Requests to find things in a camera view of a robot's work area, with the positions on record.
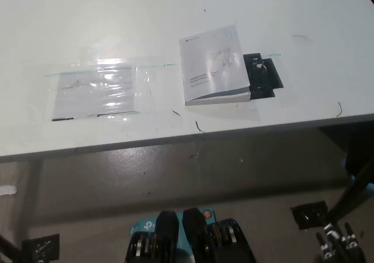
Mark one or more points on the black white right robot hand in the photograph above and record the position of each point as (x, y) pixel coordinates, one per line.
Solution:
(336, 245)

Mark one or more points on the white grey paperback manual book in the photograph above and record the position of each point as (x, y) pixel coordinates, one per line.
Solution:
(213, 67)

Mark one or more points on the black floor plate right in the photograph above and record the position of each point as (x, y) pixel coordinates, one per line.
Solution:
(309, 214)

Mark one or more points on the clear plastic zip bag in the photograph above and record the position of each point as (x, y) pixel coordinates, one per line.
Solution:
(93, 96)

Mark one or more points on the thin black bar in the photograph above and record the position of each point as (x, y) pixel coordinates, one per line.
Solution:
(8, 244)

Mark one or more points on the white tape scrap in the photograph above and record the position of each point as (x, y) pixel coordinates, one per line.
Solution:
(6, 189)

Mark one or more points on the dark desk leg frame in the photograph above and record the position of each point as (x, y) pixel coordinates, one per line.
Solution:
(360, 146)

